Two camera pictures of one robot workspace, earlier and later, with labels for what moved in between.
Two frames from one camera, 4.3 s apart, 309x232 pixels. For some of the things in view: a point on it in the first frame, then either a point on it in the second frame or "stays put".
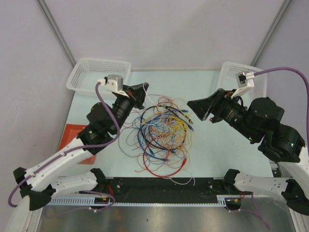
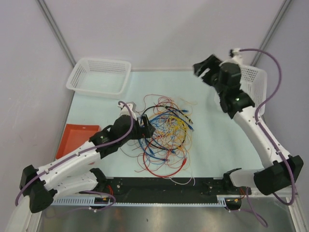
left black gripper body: [123, 106] -> [137, 131]
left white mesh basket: [86, 71] stays put
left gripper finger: [139, 91] -> [145, 119]
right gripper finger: [201, 107] -> [198, 67]
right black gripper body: [226, 110] -> [214, 79]
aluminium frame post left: [43, 7] stays put
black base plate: [161, 189] stays put
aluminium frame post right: [276, 20] stays put
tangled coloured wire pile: [162, 133] stays put
